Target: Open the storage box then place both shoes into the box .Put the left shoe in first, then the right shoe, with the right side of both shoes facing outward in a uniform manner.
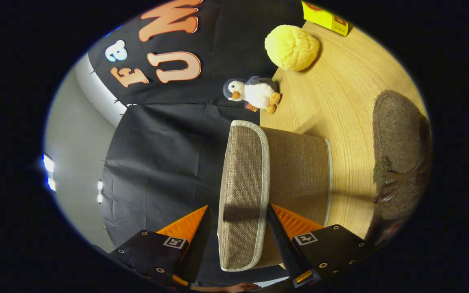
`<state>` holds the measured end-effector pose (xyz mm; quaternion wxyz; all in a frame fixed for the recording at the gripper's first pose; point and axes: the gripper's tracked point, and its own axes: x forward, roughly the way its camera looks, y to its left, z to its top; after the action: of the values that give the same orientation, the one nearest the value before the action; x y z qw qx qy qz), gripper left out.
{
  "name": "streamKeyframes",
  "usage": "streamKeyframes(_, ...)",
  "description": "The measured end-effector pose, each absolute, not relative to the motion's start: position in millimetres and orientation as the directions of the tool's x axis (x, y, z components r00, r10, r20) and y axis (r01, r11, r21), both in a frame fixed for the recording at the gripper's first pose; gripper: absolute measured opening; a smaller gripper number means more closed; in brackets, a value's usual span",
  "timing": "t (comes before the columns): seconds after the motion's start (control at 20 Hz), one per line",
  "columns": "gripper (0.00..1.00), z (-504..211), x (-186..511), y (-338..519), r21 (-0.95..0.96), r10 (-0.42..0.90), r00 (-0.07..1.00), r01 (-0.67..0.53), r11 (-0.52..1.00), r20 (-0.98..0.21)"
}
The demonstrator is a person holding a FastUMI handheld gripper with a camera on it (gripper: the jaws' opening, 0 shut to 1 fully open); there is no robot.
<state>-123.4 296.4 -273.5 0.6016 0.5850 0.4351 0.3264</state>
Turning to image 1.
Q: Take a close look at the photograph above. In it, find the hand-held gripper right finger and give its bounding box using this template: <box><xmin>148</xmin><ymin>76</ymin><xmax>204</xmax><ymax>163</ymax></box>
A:
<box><xmin>266</xmin><ymin>203</ymin><xmax>377</xmax><ymax>289</ymax></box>

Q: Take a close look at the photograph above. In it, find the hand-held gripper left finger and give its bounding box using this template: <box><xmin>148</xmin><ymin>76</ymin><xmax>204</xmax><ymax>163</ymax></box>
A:
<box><xmin>107</xmin><ymin>205</ymin><xmax>220</xmax><ymax>289</ymax></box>

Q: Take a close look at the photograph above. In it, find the beige fabric storage box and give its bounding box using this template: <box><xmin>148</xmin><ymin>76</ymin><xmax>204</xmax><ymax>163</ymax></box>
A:
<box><xmin>217</xmin><ymin>120</ymin><xmax>333</xmax><ymax>272</ymax></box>

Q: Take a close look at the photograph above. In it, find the brown fuzzy bow shoe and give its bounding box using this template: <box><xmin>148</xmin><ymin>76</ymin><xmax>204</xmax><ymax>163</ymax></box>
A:
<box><xmin>372</xmin><ymin>90</ymin><xmax>434</xmax><ymax>247</ymax></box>

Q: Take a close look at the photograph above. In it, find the ceiling light panel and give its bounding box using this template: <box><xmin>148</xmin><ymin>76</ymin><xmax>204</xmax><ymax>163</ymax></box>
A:
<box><xmin>42</xmin><ymin>152</ymin><xmax>57</xmax><ymax>192</ymax></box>

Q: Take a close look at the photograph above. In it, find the penguin plush toy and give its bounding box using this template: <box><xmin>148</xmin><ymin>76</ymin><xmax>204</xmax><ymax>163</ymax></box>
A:
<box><xmin>223</xmin><ymin>76</ymin><xmax>281</xmax><ymax>115</ymax></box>

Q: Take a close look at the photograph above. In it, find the yellow round plush bun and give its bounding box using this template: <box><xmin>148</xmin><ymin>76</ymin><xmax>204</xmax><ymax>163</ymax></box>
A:
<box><xmin>265</xmin><ymin>24</ymin><xmax>320</xmax><ymax>72</ymax></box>

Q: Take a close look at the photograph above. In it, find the yellow book red circle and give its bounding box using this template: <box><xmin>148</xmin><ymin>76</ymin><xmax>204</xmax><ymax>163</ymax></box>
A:
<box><xmin>302</xmin><ymin>0</ymin><xmax>350</xmax><ymax>37</ymax></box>

